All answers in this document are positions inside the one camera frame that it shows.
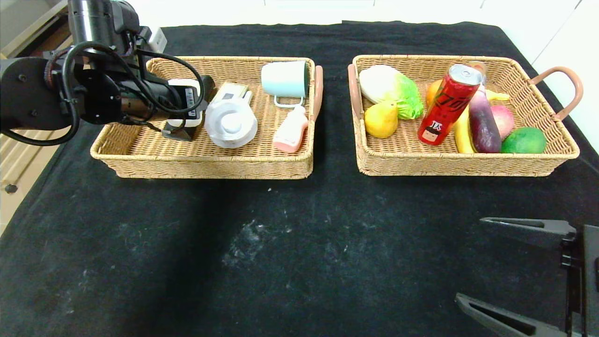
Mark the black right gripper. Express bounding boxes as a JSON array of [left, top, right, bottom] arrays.
[[454, 216, 599, 337]]

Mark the yellow banana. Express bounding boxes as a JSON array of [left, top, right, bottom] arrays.
[[453, 89, 511, 154]]

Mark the purple eggplant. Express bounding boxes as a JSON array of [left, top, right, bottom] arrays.
[[468, 84, 502, 154]]

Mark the red apple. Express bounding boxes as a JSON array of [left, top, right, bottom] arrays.
[[490, 105, 515, 139]]

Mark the red cola can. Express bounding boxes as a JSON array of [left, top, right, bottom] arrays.
[[417, 64, 483, 146]]

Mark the black curved plastic object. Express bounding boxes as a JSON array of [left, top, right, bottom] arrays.
[[161, 75, 217, 142]]

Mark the white soap bar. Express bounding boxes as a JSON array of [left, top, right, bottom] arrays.
[[166, 79, 204, 128]]

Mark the wicker basket with food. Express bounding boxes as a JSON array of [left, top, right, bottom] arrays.
[[347, 55, 584, 177]]

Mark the wicker basket with household items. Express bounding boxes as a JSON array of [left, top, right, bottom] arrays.
[[90, 56, 324, 180]]

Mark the green mango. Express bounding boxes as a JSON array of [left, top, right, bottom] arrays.
[[500, 127, 547, 154]]

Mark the black felt table cloth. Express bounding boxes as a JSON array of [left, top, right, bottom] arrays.
[[0, 21, 599, 337]]

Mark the orange fruit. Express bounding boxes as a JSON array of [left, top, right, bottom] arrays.
[[425, 79, 443, 110]]

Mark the yellow pear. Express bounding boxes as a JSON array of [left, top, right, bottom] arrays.
[[364, 101, 399, 139]]

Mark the green white cabbage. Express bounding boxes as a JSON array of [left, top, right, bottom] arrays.
[[358, 65, 424, 120]]

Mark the pink small bottle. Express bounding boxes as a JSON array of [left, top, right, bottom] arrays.
[[273, 105, 310, 154]]

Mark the mint green cup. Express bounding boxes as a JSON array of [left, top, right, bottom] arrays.
[[261, 61, 311, 109]]

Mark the white round container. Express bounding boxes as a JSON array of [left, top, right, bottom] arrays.
[[205, 97, 259, 149]]

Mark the small white card box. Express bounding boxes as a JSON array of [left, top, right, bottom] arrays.
[[213, 82, 249, 103]]

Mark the light wooden rack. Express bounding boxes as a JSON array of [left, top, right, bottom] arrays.
[[0, 131, 61, 195]]

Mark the black smooth camera cable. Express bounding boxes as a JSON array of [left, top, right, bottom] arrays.
[[136, 49, 206, 115]]

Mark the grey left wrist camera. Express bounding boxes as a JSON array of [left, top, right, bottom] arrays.
[[149, 27, 168, 53]]

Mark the black smooth arm cable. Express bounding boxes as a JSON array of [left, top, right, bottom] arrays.
[[0, 41, 117, 147]]

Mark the grey metal shelf frame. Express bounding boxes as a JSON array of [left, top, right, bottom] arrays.
[[0, 0, 71, 59]]

